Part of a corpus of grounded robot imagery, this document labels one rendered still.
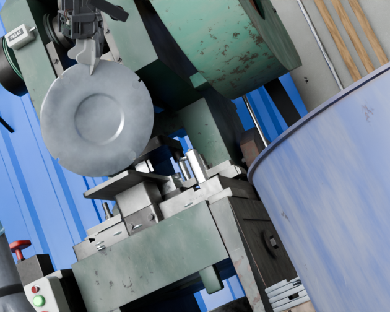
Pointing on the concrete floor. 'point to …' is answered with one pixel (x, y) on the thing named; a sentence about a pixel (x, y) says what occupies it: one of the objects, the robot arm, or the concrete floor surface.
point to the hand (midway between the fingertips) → (92, 68)
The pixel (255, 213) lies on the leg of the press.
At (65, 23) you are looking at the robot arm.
